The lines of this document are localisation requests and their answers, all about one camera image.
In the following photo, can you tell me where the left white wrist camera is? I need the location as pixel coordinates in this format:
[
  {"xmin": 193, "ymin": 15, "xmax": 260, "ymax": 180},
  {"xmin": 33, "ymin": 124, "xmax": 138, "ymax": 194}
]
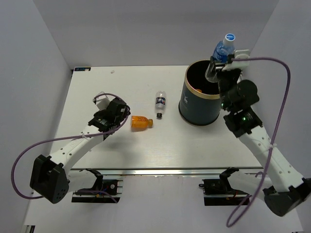
[{"xmin": 92, "ymin": 91, "xmax": 110, "ymax": 111}]

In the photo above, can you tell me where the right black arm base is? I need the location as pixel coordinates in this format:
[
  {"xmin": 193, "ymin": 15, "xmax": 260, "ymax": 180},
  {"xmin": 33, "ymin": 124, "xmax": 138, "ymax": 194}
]
[{"xmin": 198, "ymin": 179, "xmax": 248, "ymax": 206}]

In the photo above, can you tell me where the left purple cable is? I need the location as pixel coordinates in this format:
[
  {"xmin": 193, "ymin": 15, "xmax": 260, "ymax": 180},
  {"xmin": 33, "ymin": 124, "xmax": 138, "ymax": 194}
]
[{"xmin": 11, "ymin": 93, "xmax": 131, "ymax": 203}]

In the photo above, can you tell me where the small clear bottle black cap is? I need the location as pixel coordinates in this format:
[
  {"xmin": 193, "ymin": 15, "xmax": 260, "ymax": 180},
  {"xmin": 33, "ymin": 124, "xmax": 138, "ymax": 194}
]
[{"xmin": 155, "ymin": 91, "xmax": 167, "ymax": 119}]

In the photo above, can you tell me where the clear bottle blue label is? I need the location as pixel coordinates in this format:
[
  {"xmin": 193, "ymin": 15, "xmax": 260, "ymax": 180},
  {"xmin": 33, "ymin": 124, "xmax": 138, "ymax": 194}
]
[{"xmin": 212, "ymin": 33, "xmax": 236, "ymax": 63}]

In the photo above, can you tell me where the aluminium front rail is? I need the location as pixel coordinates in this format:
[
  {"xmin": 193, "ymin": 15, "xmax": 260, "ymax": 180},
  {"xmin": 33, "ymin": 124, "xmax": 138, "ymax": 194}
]
[{"xmin": 72, "ymin": 166, "xmax": 262, "ymax": 178}]

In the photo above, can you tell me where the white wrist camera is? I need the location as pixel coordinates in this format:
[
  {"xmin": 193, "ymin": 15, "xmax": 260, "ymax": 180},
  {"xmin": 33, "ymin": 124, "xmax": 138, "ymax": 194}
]
[
  {"xmin": 222, "ymin": 50, "xmax": 251, "ymax": 71},
  {"xmin": 92, "ymin": 91, "xmax": 110, "ymax": 111}
]

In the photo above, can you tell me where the black corner sticker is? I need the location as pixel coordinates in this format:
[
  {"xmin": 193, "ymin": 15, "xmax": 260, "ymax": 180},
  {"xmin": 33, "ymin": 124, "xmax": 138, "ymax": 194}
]
[{"xmin": 73, "ymin": 67, "xmax": 91, "ymax": 72}]

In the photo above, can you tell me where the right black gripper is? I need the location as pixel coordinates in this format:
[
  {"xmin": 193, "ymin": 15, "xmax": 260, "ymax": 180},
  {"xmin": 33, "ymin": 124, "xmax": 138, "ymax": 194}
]
[{"xmin": 207, "ymin": 56, "xmax": 239, "ymax": 110}]

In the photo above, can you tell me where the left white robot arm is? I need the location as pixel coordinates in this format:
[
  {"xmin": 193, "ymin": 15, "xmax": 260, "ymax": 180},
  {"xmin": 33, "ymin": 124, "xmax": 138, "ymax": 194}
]
[{"xmin": 30, "ymin": 98, "xmax": 130, "ymax": 204}]

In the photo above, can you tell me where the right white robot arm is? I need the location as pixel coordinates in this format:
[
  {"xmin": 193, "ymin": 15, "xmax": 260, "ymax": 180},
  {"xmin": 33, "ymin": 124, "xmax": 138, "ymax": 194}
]
[{"xmin": 206, "ymin": 59, "xmax": 311, "ymax": 216}]

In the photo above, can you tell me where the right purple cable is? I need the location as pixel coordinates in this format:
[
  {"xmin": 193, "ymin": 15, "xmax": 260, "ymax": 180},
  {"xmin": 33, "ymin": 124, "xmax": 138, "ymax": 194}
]
[{"xmin": 225, "ymin": 56, "xmax": 292, "ymax": 228}]

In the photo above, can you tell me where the dark blue round bin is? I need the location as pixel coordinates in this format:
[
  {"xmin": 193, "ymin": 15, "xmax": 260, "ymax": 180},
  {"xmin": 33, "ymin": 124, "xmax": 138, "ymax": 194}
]
[{"xmin": 178, "ymin": 60, "xmax": 221, "ymax": 126}]

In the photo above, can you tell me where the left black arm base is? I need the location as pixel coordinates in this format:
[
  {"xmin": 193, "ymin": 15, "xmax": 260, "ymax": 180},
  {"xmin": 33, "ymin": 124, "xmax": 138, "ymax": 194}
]
[{"xmin": 71, "ymin": 175, "xmax": 123, "ymax": 204}]

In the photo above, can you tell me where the orange juice bottle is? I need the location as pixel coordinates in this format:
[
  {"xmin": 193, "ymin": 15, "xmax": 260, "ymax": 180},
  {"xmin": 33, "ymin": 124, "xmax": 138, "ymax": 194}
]
[{"xmin": 131, "ymin": 116, "xmax": 154, "ymax": 131}]

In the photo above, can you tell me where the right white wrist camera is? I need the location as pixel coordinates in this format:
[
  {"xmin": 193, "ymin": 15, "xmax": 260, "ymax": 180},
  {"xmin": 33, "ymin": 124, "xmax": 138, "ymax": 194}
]
[{"xmin": 222, "ymin": 50, "xmax": 251, "ymax": 71}]

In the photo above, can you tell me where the purple cable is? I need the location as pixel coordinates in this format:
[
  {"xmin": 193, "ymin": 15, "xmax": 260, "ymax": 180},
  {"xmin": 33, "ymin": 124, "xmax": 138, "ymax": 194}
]
[
  {"xmin": 225, "ymin": 56, "xmax": 292, "ymax": 228},
  {"xmin": 11, "ymin": 93, "xmax": 131, "ymax": 203}
]

